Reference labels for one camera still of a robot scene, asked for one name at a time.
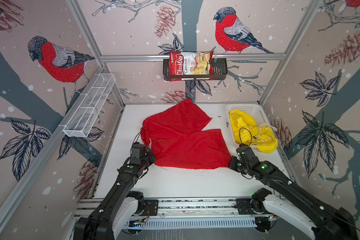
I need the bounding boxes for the yellow shorts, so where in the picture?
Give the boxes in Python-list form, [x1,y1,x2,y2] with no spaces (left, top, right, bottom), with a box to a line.
[229,110,279,154]

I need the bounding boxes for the red shorts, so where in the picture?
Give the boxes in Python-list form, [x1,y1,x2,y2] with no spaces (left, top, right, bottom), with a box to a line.
[141,99,232,170]

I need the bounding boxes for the white plastic basket tray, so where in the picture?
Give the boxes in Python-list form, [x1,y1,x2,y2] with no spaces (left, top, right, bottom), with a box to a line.
[226,103,277,146]

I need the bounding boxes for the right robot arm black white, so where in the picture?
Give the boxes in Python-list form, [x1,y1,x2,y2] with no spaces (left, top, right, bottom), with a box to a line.
[229,144,359,240]

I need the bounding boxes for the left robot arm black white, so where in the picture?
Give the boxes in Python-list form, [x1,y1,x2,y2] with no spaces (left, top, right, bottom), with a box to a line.
[73,142,156,240]

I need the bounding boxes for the red cassava chips bag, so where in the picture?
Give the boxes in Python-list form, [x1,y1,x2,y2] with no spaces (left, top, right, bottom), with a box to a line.
[169,51,214,82]

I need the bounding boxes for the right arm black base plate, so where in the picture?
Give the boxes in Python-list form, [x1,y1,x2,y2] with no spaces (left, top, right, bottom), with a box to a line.
[234,198,258,215]

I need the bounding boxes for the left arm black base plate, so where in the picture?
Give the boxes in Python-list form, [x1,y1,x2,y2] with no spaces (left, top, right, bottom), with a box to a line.
[133,200,159,217]

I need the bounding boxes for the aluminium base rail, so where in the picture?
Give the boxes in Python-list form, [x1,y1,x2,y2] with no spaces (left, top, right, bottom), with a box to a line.
[74,195,316,218]

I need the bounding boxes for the white mesh wall shelf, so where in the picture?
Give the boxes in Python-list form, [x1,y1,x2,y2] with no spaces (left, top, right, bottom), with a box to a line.
[63,73,116,138]

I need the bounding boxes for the black wire wall basket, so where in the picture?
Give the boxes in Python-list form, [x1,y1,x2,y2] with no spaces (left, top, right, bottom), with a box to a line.
[163,59,228,81]

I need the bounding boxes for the horizontal aluminium frame bar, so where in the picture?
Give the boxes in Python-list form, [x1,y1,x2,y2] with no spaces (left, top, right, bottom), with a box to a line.
[101,53,287,63]

